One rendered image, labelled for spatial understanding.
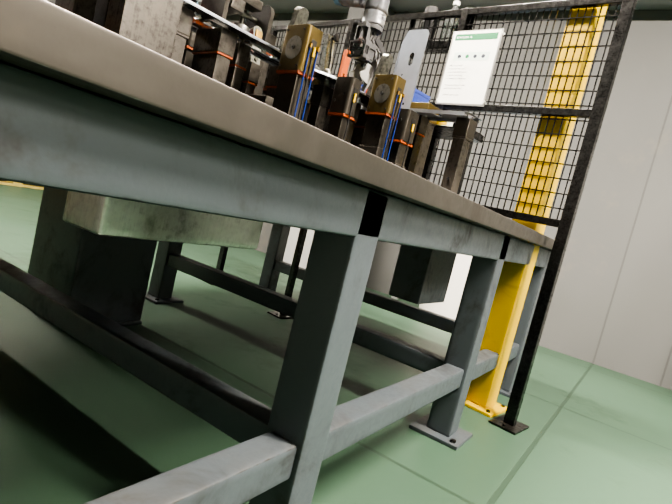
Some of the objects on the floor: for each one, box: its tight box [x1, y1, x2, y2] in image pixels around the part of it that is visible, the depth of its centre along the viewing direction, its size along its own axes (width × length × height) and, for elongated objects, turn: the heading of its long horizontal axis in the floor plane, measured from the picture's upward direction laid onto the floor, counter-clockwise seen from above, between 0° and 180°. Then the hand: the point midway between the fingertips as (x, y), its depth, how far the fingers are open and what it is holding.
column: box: [28, 187, 157, 325], centre depth 186 cm, size 31×31×66 cm
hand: (361, 89), depth 168 cm, fingers closed, pressing on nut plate
